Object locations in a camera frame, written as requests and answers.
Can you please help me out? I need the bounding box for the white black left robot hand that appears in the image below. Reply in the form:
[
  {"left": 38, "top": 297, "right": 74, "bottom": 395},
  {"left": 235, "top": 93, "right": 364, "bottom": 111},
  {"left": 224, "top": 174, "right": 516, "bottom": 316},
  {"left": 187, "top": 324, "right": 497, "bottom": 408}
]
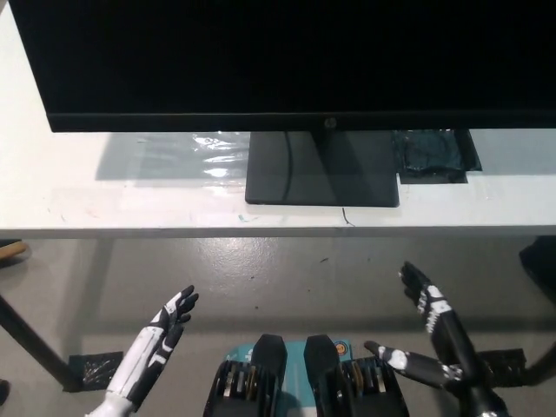
[{"left": 106, "top": 285, "right": 200, "bottom": 403}]

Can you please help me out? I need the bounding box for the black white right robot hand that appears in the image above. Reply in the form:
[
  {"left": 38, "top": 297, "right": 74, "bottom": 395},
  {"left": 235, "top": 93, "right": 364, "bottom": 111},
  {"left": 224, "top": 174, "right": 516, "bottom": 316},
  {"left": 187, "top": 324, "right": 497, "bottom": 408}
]
[{"left": 363, "top": 260, "right": 484, "bottom": 392}]

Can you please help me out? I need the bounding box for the black HP monitor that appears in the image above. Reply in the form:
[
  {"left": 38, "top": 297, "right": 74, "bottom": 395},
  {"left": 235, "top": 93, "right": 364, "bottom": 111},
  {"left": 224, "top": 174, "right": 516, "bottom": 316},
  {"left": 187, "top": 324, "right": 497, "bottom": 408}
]
[{"left": 7, "top": 0, "right": 556, "bottom": 209}]

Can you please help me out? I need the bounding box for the black teal robot torso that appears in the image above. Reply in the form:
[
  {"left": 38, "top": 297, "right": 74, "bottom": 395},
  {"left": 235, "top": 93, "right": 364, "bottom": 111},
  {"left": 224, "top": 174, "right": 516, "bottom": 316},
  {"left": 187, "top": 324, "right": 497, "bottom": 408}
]
[{"left": 203, "top": 333, "right": 412, "bottom": 417}]

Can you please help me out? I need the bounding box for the black floor tape patch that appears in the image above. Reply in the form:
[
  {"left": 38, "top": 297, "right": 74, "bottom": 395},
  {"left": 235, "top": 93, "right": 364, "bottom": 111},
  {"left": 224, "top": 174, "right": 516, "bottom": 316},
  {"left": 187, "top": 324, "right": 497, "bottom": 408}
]
[
  {"left": 475, "top": 348, "right": 529, "bottom": 387},
  {"left": 68, "top": 350, "right": 125, "bottom": 392}
]

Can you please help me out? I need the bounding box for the black table leg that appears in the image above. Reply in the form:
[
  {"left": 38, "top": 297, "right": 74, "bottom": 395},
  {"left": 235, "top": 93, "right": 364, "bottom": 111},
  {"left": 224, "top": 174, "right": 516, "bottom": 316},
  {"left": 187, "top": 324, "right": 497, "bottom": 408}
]
[
  {"left": 0, "top": 295, "right": 75, "bottom": 390},
  {"left": 519, "top": 323, "right": 556, "bottom": 387}
]

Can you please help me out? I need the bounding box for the black bulky object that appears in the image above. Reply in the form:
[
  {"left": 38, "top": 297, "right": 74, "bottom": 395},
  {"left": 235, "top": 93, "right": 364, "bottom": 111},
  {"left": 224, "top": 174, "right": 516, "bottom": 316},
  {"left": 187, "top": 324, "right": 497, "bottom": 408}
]
[{"left": 519, "top": 236, "right": 556, "bottom": 314}]

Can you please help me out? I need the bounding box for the brown wooden object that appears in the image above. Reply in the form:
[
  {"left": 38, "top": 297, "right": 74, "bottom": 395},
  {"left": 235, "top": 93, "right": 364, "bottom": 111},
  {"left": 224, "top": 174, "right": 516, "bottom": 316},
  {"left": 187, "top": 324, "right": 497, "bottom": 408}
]
[{"left": 0, "top": 241, "right": 30, "bottom": 270}]

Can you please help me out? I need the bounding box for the black tape patch on table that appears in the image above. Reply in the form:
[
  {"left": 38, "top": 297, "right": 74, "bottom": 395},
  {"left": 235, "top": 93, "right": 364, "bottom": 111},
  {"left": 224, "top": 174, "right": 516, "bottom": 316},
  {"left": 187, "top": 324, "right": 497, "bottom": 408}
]
[{"left": 393, "top": 129, "right": 483, "bottom": 184}]

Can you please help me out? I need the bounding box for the clear glossy tape sheet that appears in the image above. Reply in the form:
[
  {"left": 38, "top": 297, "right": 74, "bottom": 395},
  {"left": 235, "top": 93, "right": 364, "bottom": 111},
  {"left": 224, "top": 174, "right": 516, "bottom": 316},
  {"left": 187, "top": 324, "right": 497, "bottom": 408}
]
[{"left": 134, "top": 129, "right": 253, "bottom": 190}]

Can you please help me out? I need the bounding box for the black monitor cable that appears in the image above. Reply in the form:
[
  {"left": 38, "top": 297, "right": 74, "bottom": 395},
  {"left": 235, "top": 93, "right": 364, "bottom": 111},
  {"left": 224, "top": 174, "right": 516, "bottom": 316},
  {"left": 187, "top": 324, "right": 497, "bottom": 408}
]
[{"left": 283, "top": 131, "right": 293, "bottom": 203}]

